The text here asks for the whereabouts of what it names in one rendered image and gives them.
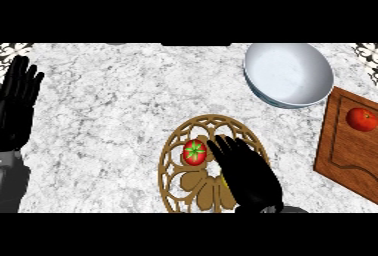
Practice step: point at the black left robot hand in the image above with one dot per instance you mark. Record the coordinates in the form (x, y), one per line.
(17, 100)

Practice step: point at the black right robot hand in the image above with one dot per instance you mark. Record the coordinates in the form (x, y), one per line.
(251, 176)

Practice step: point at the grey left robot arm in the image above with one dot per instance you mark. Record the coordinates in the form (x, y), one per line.
(11, 180)

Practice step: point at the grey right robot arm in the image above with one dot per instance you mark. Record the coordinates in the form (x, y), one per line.
(290, 210)

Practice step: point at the brown openwork oval placemat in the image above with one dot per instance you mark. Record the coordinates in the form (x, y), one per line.
(197, 186)

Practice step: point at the white bowl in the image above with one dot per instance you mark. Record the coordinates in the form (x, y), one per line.
(290, 75)

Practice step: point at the red tomato with green stem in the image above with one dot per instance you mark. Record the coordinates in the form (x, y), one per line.
(195, 152)

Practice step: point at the brown wooden cutting board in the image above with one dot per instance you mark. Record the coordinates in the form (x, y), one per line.
(349, 146)

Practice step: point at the plain red tomato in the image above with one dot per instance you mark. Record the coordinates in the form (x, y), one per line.
(362, 119)

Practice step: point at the black appliance edge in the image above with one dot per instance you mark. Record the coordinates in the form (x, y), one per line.
(195, 44)

